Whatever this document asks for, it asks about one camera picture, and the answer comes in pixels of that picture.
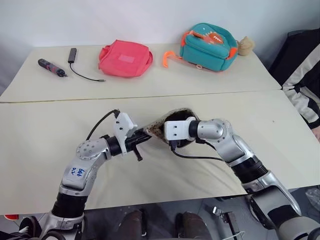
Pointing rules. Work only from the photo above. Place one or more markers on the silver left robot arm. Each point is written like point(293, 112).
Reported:
point(86, 160)

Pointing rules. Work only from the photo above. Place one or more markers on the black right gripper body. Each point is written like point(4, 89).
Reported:
point(183, 143)

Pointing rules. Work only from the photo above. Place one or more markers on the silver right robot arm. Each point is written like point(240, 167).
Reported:
point(237, 147)

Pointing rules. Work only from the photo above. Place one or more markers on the black red electric screwdriver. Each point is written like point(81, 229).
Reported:
point(51, 67)

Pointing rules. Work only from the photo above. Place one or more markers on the pink fabric bag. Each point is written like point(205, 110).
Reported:
point(125, 58)

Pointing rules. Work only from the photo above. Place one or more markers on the clear plastic bag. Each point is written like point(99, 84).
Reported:
point(313, 197)

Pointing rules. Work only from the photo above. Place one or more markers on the red flat object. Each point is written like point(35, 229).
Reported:
point(11, 217)

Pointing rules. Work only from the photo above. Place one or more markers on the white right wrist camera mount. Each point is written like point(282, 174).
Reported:
point(176, 129)

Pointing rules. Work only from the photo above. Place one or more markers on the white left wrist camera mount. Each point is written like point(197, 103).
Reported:
point(122, 126)

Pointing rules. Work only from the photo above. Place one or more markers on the black metal bracket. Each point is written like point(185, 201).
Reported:
point(228, 220)

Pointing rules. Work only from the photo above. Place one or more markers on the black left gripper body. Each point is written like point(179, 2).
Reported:
point(132, 143)

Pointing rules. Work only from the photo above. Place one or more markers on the grey plaid pouch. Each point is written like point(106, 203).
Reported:
point(155, 128)

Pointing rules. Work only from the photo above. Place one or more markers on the person in black white jacket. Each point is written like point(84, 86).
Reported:
point(300, 72)

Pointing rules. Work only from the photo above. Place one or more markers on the teal dinosaur backpack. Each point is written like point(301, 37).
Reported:
point(207, 50)

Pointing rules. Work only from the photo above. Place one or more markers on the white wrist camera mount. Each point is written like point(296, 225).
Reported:
point(176, 129)
point(122, 126)

